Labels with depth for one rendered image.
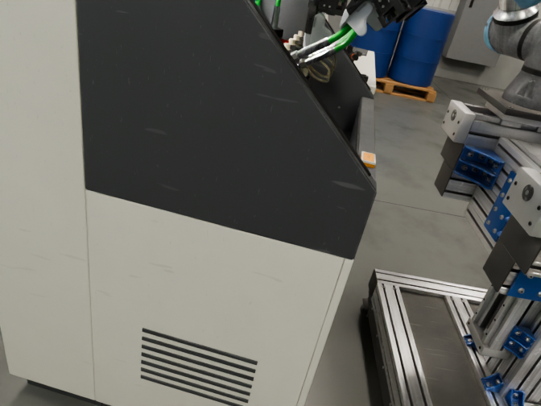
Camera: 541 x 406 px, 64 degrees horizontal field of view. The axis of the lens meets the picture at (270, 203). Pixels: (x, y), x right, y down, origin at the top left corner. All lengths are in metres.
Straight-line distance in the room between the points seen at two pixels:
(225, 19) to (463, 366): 1.35
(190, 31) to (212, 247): 0.43
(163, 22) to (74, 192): 0.42
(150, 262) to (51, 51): 0.47
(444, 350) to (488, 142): 0.73
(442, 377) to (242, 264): 0.89
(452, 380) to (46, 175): 1.33
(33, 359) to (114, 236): 0.58
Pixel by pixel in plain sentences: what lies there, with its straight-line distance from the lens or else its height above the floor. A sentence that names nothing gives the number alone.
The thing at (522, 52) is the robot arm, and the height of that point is 1.17.
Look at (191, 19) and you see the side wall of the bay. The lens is 0.77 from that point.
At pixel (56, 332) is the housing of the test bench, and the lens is 1.33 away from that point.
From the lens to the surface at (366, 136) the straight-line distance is 1.07.
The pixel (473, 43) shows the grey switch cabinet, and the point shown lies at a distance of 7.73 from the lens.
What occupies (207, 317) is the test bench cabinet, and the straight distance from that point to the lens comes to 1.06.
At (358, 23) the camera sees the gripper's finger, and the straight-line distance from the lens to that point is 0.89.
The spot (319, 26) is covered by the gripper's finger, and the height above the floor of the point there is 1.16.
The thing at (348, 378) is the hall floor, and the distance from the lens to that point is 1.73.
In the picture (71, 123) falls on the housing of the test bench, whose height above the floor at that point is 0.93.
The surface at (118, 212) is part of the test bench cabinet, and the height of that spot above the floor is 0.76.
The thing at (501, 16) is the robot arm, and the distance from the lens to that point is 1.48.
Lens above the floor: 1.29
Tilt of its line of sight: 30 degrees down
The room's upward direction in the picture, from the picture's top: 11 degrees clockwise
